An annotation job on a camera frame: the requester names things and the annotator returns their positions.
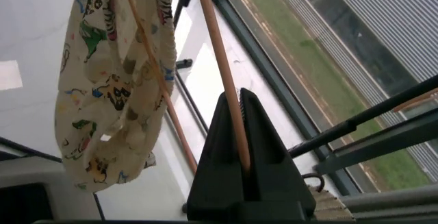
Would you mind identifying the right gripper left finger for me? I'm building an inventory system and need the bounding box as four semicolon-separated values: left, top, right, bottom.
186;92;246;222

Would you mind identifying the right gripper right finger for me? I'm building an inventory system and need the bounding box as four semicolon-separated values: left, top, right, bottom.
239;86;317;222

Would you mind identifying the beige curtain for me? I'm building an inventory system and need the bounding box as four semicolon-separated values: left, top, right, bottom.
337;182;438;222

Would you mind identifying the cream printed garment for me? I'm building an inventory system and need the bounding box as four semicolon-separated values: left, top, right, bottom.
53;0;178;193

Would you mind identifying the window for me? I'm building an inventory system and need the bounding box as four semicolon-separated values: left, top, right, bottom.
205;0;438;197

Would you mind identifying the white laundry basket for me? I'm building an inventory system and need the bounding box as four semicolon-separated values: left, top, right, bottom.
302;172;357;222

